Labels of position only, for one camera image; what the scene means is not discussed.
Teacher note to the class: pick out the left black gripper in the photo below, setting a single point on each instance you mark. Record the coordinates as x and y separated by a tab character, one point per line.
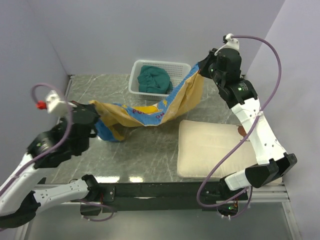
93	106

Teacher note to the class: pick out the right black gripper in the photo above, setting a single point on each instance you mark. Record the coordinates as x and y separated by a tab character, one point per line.
203	65

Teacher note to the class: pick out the blue yellow Pikachu pillowcase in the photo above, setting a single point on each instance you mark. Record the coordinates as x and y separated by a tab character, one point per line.
184	97

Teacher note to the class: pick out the cream pillow with bear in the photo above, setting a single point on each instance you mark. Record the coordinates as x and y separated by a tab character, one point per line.
201	145

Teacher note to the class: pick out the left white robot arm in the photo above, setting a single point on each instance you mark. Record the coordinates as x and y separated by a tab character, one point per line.
19	201

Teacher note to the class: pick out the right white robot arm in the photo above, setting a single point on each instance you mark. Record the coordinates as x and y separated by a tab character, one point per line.
272	160

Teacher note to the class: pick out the white plastic basket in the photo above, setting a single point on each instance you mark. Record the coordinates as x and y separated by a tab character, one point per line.
176	70

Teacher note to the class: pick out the green cloth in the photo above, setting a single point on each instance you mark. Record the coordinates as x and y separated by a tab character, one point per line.
154	80

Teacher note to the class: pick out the black base bar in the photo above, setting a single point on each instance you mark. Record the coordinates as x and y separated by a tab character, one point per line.
146	196

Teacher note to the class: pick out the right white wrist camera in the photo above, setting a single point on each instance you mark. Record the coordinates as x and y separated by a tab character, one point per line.
229	43

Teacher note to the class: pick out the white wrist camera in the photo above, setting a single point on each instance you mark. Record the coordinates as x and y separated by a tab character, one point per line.
229	43
53	104

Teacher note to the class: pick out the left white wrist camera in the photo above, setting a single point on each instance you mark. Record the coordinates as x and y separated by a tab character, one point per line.
53	104

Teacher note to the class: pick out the aluminium frame rail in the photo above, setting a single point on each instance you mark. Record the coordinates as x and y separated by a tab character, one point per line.
270	194

